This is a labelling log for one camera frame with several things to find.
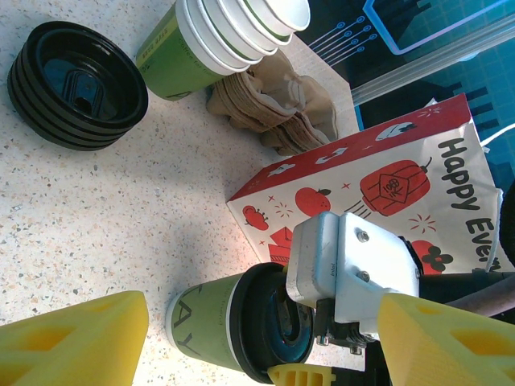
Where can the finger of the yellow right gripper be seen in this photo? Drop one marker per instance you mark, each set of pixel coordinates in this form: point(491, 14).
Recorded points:
point(301, 376)
point(286, 269)

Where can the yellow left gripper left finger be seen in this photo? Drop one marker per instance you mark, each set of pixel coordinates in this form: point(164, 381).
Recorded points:
point(68, 346)

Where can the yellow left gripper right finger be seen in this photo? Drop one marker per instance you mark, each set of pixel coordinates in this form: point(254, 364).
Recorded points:
point(450, 350)

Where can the black plastic cup lid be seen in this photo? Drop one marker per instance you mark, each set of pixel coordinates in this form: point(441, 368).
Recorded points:
point(80, 80)
point(80, 145)
point(80, 132)
point(261, 321)
point(80, 138)

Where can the green paper cup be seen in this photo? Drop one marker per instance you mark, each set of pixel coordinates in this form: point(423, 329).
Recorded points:
point(241, 54)
point(201, 321)
point(173, 52)
point(273, 40)

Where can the white and red paper bag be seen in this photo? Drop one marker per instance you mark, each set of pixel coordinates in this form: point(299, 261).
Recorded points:
point(362, 173)

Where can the stack of pulp cup carriers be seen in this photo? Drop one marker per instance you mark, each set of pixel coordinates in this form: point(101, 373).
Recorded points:
point(281, 108)

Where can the stack of paper cups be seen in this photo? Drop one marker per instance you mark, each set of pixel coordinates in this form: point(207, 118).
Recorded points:
point(289, 12)

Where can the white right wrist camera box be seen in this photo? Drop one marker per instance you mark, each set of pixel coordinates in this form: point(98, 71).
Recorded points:
point(354, 265)

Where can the aluminium frame post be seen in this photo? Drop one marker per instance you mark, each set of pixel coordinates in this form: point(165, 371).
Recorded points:
point(422, 76)

